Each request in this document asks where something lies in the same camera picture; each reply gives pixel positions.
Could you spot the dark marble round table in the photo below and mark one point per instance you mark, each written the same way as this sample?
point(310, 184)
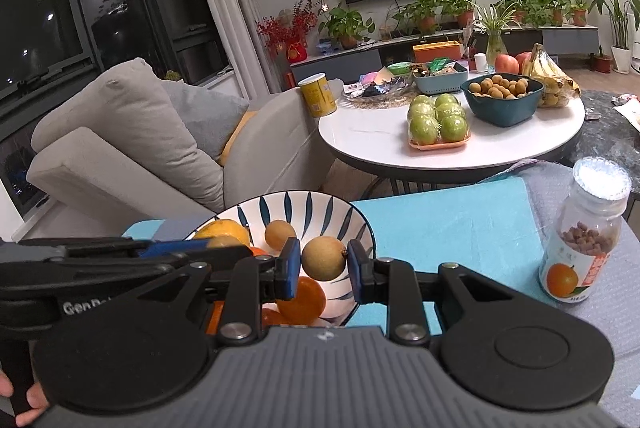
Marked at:
point(610, 132)

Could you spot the dark window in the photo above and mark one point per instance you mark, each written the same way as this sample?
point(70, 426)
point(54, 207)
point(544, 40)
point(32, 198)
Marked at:
point(45, 7)

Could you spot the pile of longans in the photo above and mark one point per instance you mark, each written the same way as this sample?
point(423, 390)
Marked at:
point(500, 86)

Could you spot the blue and grey tablecloth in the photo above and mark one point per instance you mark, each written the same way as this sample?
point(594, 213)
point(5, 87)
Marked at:
point(450, 228)

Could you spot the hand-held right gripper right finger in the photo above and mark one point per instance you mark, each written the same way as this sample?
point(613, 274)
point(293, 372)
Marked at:
point(356, 270)

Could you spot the bunch of bananas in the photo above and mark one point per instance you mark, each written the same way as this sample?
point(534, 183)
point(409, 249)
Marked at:
point(547, 75)

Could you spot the beige sofa back cushion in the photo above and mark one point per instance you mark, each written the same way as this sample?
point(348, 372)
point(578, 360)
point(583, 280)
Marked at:
point(125, 117)

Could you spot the small white cup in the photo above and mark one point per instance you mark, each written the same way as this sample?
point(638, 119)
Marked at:
point(481, 62)

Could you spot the grey cushion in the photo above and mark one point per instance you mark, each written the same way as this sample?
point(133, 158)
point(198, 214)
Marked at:
point(210, 117)

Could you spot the person's left hand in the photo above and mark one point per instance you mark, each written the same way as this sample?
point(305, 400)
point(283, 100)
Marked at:
point(37, 400)

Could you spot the dark teal bowl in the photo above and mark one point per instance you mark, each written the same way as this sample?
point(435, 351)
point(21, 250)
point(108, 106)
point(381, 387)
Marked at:
point(502, 107)

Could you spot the potted green plant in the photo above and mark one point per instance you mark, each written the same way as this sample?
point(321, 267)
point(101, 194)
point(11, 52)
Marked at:
point(465, 10)
point(552, 7)
point(579, 10)
point(347, 25)
point(517, 7)
point(425, 15)

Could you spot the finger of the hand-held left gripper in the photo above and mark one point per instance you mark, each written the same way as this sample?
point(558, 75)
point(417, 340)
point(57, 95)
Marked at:
point(225, 255)
point(165, 248)

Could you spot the pale yellow round fruit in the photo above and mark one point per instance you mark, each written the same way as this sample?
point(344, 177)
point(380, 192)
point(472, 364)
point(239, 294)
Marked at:
point(280, 234)

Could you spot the yellow lemon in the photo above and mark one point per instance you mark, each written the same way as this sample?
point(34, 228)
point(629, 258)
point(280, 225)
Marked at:
point(225, 230)

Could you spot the yellow cushion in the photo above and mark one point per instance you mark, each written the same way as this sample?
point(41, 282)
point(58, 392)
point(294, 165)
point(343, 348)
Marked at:
point(232, 137)

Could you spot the beige sofa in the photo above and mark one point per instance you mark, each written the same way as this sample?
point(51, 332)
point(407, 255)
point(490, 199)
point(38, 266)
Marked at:
point(100, 178)

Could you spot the spider plant in glass vase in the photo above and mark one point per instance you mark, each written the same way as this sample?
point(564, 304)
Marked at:
point(492, 30)

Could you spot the large orange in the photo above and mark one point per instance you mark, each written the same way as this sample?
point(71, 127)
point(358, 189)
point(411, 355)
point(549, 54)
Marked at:
point(302, 300)

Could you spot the white paper sheet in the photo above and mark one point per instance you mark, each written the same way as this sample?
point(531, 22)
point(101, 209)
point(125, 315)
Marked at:
point(627, 105)

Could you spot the clear bottle with orange label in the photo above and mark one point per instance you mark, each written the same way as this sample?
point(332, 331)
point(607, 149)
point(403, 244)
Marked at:
point(580, 248)

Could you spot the striped ceramic bowl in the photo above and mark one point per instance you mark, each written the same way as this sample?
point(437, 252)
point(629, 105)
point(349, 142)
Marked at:
point(320, 208)

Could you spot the pile of snack packets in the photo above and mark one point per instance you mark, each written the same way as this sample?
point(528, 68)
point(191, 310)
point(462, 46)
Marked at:
point(375, 87)

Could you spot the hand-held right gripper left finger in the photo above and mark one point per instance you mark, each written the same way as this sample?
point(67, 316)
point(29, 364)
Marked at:
point(290, 270)

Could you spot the white round table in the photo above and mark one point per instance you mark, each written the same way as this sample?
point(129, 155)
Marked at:
point(370, 132)

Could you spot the tall plant in white pot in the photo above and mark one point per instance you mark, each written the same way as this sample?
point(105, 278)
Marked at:
point(620, 17)

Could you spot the yellow can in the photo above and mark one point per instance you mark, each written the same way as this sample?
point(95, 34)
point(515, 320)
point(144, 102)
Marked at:
point(317, 95)

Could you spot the pack of green apples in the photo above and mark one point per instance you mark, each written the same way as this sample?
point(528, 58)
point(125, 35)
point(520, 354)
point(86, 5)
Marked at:
point(437, 120)

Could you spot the brown round fruit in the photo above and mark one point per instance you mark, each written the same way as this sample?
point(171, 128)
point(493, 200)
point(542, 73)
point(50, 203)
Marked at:
point(324, 259)

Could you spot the green round container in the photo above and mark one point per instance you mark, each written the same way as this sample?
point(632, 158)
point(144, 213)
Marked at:
point(399, 68)

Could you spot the small dark potted plant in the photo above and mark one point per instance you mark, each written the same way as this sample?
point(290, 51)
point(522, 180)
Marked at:
point(602, 61)

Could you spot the red flower decoration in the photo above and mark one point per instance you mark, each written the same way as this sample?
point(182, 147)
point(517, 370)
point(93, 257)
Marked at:
point(292, 30)

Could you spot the red apple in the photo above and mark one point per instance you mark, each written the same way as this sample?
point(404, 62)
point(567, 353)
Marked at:
point(525, 59)
point(506, 63)

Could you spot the light blue basket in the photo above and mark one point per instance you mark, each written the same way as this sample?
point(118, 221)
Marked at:
point(440, 81)

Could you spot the orange box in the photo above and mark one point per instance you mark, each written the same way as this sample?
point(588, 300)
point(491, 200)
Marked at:
point(436, 52)

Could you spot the grey television cabinet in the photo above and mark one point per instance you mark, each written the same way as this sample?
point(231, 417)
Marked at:
point(350, 57)

